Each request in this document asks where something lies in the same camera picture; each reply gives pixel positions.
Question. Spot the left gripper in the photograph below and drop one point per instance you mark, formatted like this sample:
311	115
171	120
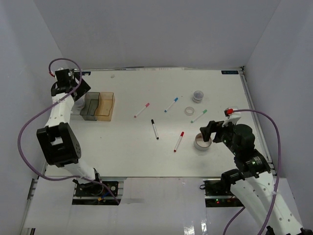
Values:
83	88

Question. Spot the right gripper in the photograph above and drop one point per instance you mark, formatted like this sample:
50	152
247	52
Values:
214	127

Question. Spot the green marker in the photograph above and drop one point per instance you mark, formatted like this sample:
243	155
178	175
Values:
199	116

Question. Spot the large white tape roll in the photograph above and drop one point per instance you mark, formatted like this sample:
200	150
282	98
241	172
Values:
200	144

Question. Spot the red marker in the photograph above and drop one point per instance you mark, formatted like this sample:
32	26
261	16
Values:
178	142

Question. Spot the pin jar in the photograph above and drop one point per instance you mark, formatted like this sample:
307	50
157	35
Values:
198	96

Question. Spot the blue marker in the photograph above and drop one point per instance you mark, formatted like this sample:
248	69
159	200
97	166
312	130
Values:
171	104

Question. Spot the black marker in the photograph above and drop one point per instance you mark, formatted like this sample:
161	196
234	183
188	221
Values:
155	129

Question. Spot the pink marker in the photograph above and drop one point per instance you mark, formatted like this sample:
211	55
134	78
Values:
140	111

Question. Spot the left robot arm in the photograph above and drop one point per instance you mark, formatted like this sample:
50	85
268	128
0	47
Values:
57	140

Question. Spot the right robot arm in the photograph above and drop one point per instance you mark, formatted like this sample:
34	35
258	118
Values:
252	181

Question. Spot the left blue label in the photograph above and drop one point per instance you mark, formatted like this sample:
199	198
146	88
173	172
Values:
88	73

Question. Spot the blue label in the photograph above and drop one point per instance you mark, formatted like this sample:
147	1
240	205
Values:
229	72
88	73

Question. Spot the clear tape roll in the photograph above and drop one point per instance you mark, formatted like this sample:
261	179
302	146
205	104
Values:
189	111

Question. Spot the right blue label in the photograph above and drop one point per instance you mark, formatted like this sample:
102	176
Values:
229	72

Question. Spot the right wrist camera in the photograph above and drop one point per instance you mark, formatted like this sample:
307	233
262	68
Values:
232	116

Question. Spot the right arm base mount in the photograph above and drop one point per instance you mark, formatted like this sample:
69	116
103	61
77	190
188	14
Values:
216	197

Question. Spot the left aluminium rail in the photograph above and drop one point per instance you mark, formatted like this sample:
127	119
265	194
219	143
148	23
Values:
32	189

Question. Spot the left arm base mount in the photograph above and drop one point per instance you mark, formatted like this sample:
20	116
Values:
96	195

